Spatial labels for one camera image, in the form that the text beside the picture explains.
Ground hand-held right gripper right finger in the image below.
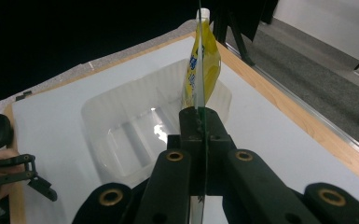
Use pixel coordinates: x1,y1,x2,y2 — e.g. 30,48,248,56
205,106,322,224

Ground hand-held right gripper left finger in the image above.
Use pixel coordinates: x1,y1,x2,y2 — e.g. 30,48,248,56
133,106,207,224

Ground clear plastic container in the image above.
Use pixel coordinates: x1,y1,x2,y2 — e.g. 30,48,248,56
80,58,233,189

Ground yellow spout pouch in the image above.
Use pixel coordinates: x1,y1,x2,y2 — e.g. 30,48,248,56
181,0,223,224

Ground dark curtain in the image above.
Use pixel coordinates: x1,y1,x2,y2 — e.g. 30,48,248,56
0,0,200,108

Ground black metal stand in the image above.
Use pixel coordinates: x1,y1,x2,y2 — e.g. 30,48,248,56
209,0,281,67

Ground black flat bracket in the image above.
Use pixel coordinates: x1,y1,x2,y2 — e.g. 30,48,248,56
14,90,34,103

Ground aluminium frame rail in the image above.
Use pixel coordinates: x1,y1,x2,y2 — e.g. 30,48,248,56
225,41,359,161

